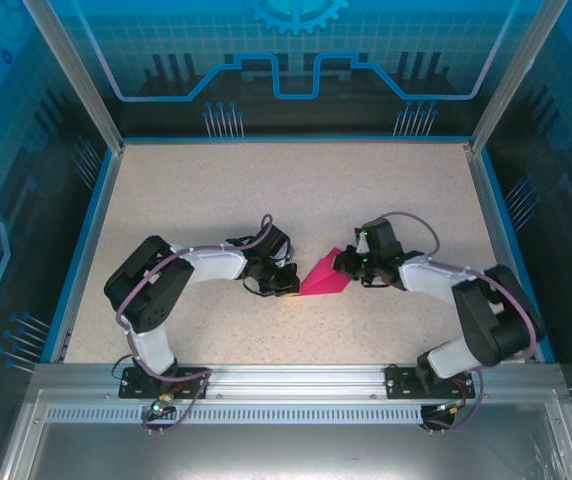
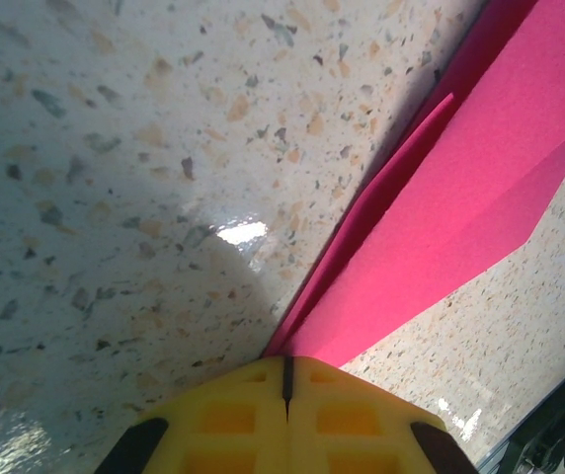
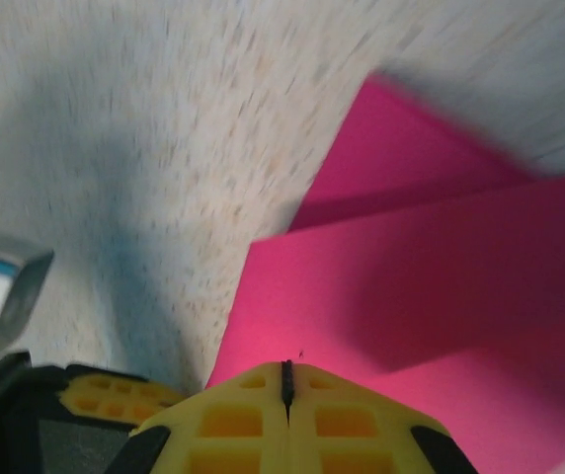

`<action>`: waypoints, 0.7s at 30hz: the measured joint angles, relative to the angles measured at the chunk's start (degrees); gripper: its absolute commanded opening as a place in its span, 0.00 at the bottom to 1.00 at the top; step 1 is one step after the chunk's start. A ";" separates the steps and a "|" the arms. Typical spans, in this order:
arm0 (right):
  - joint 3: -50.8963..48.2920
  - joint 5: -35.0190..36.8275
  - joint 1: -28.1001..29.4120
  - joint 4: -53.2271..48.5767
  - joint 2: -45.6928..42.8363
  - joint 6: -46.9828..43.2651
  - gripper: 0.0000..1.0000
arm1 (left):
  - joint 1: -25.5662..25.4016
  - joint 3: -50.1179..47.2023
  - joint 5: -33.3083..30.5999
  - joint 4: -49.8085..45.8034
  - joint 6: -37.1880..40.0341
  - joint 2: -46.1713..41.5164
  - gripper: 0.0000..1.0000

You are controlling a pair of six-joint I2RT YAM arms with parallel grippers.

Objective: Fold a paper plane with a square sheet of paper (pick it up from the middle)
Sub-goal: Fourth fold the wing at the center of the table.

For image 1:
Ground pink paper sheet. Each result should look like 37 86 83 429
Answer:
299 246 348 299

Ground thin aluminium crossbar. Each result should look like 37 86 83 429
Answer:
118 135 475 149

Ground blue table edge strip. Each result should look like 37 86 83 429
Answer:
476 147 561 365
39 147 126 365

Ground metal tray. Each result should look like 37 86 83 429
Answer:
0 387 572 480

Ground blue circuit print panel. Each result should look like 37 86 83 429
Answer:
485 0 572 401
0 0 117 480

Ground blue gear print panel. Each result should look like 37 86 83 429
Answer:
48 0 542 139

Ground purple cable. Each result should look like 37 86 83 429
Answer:
363 211 550 434
115 213 275 434

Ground aluminium mounting rail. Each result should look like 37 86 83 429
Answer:
30 363 565 401

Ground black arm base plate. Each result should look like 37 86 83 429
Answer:
384 364 477 401
118 367 211 401

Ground slotted cable duct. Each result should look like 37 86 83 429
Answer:
44 405 467 422

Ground aluminium frame post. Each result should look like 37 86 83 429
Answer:
467 0 571 154
21 0 126 154

